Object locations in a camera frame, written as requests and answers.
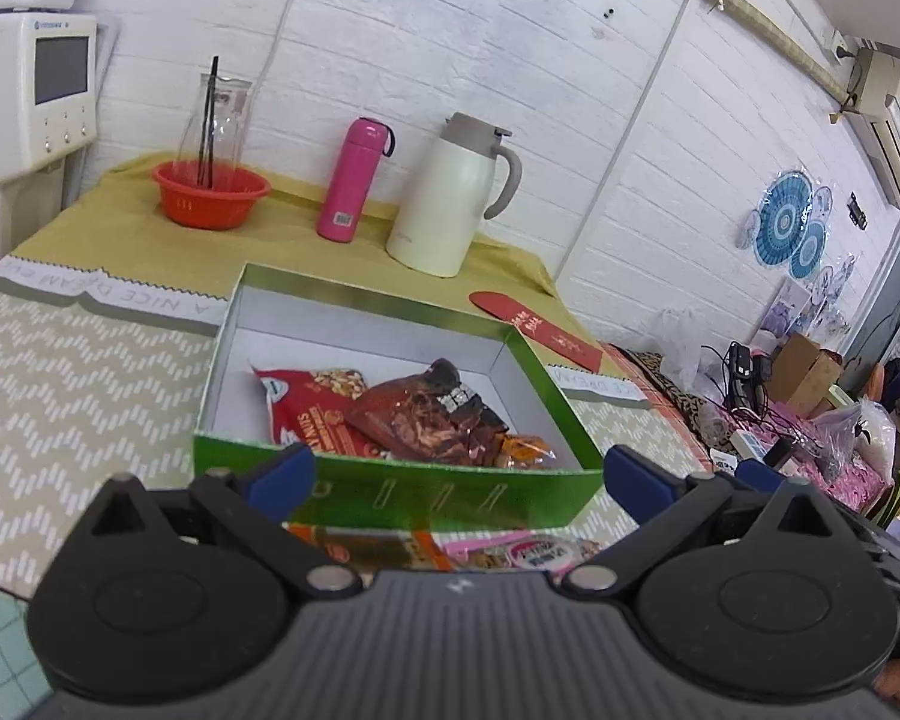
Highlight red mixed nuts bag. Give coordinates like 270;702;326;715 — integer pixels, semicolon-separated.
253;369;390;460

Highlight dark red snack bag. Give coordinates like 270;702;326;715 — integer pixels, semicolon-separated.
346;359;509;466

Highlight almond nut snack bag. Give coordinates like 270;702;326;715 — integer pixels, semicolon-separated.
286;523;452;575

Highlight pink cookie snack pack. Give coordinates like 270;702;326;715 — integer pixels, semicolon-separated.
442;532;606;577

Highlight orange peanut snack bag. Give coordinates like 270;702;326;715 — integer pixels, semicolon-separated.
494;433;557;472

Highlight green cardboard box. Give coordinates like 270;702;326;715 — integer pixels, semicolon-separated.
193;263;603;532

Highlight brown cardboard box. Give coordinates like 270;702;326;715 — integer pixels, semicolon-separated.
767;333;844;418

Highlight red envelope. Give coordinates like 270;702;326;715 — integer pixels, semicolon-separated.
470;291;603;374

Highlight pink thermos bottle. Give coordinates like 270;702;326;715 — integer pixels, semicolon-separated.
317;117;397;244

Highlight red plastic basket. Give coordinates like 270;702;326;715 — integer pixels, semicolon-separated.
152;161;271;231

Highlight blue paper fan decoration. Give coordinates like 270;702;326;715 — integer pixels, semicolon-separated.
735;169;834;281

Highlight cream thermos jug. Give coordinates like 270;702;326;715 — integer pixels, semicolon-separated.
386;112;523;278

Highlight yellow table cloth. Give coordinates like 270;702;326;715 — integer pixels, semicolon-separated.
14;153;593;341

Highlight black chopsticks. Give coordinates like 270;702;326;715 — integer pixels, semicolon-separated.
198;55;219;188

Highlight white air conditioner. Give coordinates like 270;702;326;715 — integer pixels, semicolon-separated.
845;47;900;210

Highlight white water dispenser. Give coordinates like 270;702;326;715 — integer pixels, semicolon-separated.
0;11;97;259

